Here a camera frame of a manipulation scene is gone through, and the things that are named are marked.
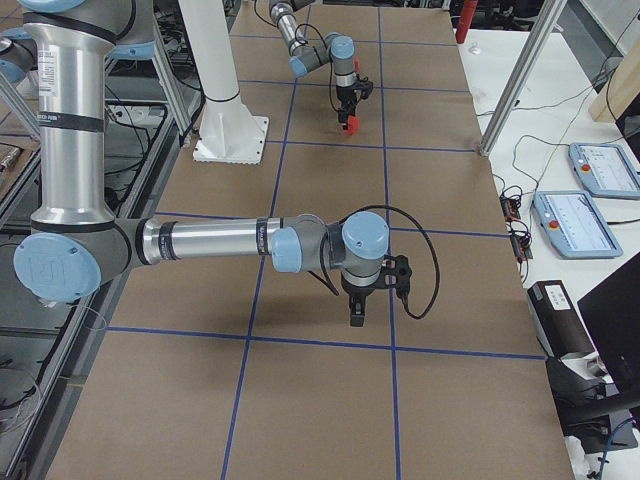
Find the blue teach pendant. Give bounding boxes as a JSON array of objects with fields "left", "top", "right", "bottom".
[
  {"left": 569, "top": 143, "right": 639, "bottom": 200},
  {"left": 533, "top": 190, "right": 623, "bottom": 259}
]

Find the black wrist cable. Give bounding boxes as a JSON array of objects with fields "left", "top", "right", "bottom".
[{"left": 349, "top": 205, "right": 442, "bottom": 320}]

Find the white pedestal column base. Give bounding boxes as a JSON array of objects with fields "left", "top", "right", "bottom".
[{"left": 179, "top": 0, "right": 269, "bottom": 164}]

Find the aluminium frame rail structure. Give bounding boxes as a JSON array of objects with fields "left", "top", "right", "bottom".
[{"left": 0, "top": 0, "right": 206, "bottom": 480}]

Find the black computer monitor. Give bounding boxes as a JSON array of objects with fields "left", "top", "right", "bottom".
[{"left": 578, "top": 254, "right": 640, "bottom": 391}]

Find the red fire extinguisher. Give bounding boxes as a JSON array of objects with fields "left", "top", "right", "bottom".
[{"left": 455, "top": 0, "right": 478, "bottom": 44}]

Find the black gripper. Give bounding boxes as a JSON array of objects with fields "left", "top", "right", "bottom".
[
  {"left": 341, "top": 255, "right": 412, "bottom": 327},
  {"left": 335, "top": 73, "right": 374, "bottom": 124}
]

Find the aluminium frame post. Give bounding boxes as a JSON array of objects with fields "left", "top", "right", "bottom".
[{"left": 478, "top": 0, "right": 567, "bottom": 157}]

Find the small orange circuit board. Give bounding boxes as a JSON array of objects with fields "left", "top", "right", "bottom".
[{"left": 499, "top": 195, "right": 521, "bottom": 221}]

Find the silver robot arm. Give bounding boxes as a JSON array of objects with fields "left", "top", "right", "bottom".
[
  {"left": 13, "top": 1, "right": 414, "bottom": 326},
  {"left": 268, "top": 1, "right": 373, "bottom": 135}
]

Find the black cardboard box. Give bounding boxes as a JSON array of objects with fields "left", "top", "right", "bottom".
[{"left": 527, "top": 280, "right": 595, "bottom": 360}]

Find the red cube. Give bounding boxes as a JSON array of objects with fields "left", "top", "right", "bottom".
[{"left": 342, "top": 115, "right": 360, "bottom": 135}]

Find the far blue teach pendant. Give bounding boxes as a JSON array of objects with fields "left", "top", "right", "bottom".
[{"left": 569, "top": 143, "right": 639, "bottom": 200}]

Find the near blue teach pendant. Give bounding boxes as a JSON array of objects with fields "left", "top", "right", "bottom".
[{"left": 533, "top": 190, "right": 623, "bottom": 259}]

